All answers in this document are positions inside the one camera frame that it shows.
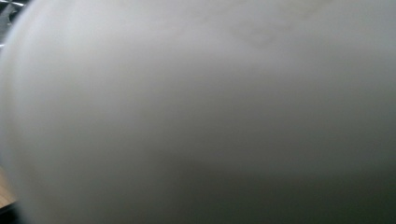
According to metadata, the white round container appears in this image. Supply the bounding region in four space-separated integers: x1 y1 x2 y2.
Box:
0 0 396 224

